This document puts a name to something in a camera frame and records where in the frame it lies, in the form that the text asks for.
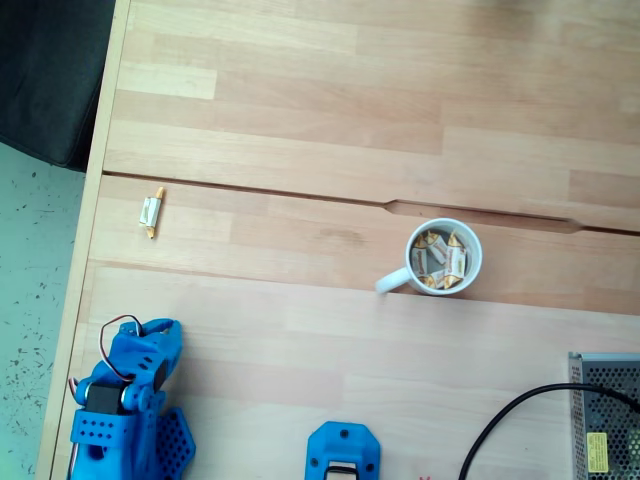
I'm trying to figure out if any blue printed post holder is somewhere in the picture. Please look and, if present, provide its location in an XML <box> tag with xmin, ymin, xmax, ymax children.
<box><xmin>305</xmin><ymin>420</ymin><xmax>382</xmax><ymax>480</ymax></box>

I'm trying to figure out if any red black gripper wire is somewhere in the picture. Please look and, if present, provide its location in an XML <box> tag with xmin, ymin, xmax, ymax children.
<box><xmin>99</xmin><ymin>314</ymin><xmax>146</xmax><ymax>381</ymax></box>

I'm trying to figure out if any dark fabric cushion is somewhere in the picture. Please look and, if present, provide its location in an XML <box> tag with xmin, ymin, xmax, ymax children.
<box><xmin>0</xmin><ymin>0</ymin><xmax>117</xmax><ymax>174</ymax></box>

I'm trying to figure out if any white printed mug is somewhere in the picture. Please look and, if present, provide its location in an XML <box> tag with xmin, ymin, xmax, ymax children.
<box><xmin>374</xmin><ymin>217</ymin><xmax>484</xmax><ymax>297</ymax></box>

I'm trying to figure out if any perforated metal power supply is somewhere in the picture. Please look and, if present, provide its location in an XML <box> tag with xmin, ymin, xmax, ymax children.
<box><xmin>568</xmin><ymin>351</ymin><xmax>640</xmax><ymax>480</ymax></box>

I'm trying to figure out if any light wooden board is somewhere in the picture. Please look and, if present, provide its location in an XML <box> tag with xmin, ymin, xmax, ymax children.
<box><xmin>64</xmin><ymin>259</ymin><xmax>640</xmax><ymax>480</ymax></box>

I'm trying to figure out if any thick black power cable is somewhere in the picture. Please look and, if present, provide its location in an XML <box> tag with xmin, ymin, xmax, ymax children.
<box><xmin>458</xmin><ymin>382</ymin><xmax>640</xmax><ymax>480</ymax></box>

